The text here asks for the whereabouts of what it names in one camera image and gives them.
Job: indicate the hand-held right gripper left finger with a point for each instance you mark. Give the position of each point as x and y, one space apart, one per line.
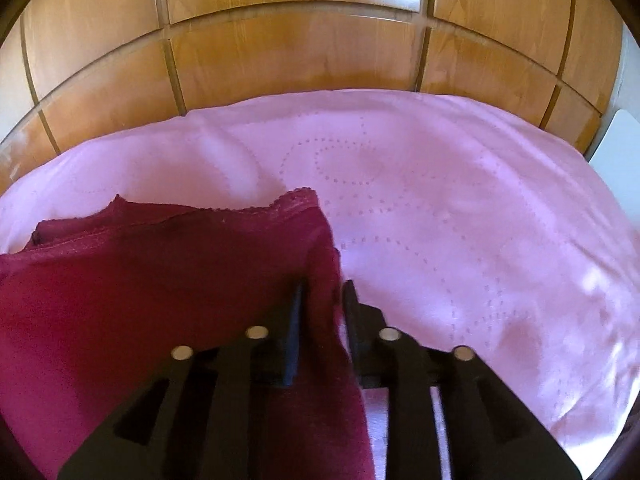
294 325

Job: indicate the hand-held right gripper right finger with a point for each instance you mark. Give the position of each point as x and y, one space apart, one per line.
352 325

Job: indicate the maroon printed shirt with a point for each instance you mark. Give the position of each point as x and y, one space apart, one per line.
150 300

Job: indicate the pink bedsheet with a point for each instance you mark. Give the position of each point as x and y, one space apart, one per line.
450 210

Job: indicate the wooden panelled headboard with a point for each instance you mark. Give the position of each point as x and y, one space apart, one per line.
300 45

